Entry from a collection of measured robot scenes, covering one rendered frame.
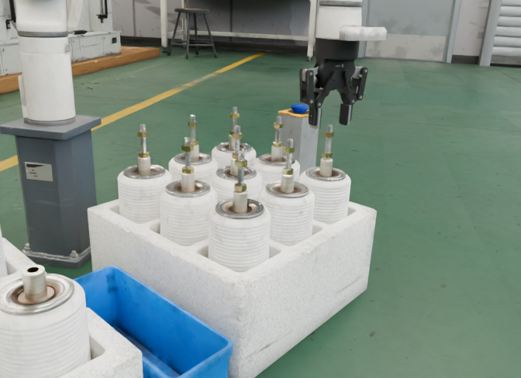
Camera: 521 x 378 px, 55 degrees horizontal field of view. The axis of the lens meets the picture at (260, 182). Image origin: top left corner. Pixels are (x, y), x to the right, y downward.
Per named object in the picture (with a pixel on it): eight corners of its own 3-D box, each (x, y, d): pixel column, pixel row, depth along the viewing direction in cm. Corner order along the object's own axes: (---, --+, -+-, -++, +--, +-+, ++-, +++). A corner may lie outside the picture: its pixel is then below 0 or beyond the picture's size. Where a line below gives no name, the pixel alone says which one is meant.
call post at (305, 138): (270, 234, 126) (277, 112, 115) (288, 225, 131) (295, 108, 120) (294, 243, 121) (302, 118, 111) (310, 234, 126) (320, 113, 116)
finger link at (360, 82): (364, 67, 88) (355, 99, 90) (371, 68, 89) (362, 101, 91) (354, 64, 91) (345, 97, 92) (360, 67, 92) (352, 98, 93)
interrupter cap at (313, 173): (353, 176, 94) (353, 172, 94) (332, 186, 88) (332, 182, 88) (319, 166, 98) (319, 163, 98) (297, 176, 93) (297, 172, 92)
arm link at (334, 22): (346, 42, 77) (351, -1, 74) (302, 36, 85) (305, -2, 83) (388, 41, 81) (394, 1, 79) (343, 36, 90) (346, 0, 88)
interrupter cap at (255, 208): (205, 210, 76) (205, 205, 76) (240, 197, 81) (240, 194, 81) (239, 225, 71) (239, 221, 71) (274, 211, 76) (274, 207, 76)
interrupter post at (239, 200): (229, 211, 76) (229, 190, 75) (239, 206, 78) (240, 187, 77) (239, 215, 75) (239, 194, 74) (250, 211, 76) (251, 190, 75)
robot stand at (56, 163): (16, 259, 109) (-3, 125, 98) (56, 231, 122) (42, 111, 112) (77, 269, 106) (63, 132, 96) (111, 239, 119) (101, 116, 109)
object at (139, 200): (112, 265, 94) (105, 175, 88) (143, 245, 103) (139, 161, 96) (153, 277, 91) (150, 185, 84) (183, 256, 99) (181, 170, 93)
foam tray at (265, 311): (93, 292, 98) (86, 207, 92) (230, 231, 126) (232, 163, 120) (238, 391, 75) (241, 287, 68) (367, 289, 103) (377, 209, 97)
